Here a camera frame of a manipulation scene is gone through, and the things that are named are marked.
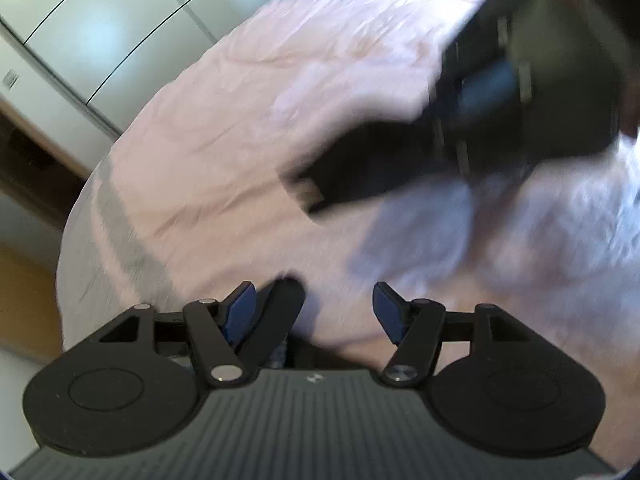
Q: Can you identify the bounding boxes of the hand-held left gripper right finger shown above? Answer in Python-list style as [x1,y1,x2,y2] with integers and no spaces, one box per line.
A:
[373,281,537,389]

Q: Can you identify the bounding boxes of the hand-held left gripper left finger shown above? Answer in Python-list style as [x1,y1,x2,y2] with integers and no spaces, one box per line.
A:
[99,281,258,387]

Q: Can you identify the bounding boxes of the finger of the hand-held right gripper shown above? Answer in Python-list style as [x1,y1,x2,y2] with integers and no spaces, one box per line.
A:
[425,107,536,183]
[436,0,532,116]

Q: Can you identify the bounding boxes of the black garment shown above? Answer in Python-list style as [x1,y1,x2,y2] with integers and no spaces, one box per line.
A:
[279,119,441,217]

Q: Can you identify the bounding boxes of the light blue cloth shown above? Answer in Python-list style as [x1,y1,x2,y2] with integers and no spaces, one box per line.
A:
[347,180,483,288]

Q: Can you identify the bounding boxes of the white bed sheet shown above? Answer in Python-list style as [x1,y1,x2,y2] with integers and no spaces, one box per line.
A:
[54,0,640,361]

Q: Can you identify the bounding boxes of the white wardrobe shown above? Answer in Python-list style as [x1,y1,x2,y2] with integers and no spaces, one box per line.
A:
[0,0,273,137]

